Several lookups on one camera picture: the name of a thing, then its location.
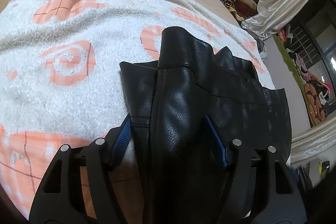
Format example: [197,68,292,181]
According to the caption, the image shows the white orange patterned blanket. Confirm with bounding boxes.
[1,0,274,217]

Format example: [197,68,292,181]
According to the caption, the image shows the black leather jacket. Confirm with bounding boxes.
[120,27,291,223]

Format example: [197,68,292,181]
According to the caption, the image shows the clothes on windowsill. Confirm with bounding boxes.
[274,24,335,127]

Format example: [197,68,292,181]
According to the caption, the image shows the cream satin curtain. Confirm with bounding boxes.
[241,0,309,39]

